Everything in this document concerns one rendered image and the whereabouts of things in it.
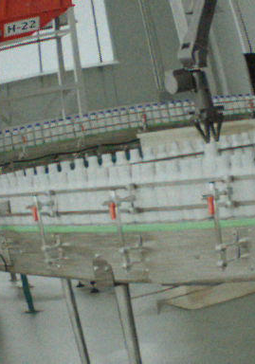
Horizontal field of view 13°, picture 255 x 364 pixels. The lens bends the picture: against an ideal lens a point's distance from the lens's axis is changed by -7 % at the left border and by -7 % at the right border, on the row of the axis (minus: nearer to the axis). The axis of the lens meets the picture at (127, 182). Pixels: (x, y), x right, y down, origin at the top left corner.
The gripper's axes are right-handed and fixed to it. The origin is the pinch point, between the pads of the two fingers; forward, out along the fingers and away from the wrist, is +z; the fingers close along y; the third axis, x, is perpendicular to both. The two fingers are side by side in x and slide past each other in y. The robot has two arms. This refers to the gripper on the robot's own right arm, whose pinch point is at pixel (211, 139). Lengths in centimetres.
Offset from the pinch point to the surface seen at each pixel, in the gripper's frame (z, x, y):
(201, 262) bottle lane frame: 32.3, -3.8, 8.4
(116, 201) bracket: 12.8, -31.9, 13.1
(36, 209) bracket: 14, -78, 13
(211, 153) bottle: 3.4, 1.2, 2.1
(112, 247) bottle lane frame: 27, -46, 8
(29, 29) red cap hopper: -102, -616, -319
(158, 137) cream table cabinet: 15, -362, -249
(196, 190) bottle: 12.6, -4.9, 5.1
